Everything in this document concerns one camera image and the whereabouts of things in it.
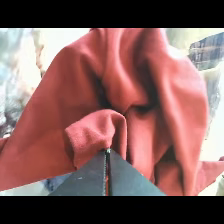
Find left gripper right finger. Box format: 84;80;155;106
107;148;167;197

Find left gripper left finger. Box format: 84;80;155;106
49;148;108;197

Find red T-shirt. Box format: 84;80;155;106
0;28;224;197

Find dark blue garment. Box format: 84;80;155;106
187;31;224;72

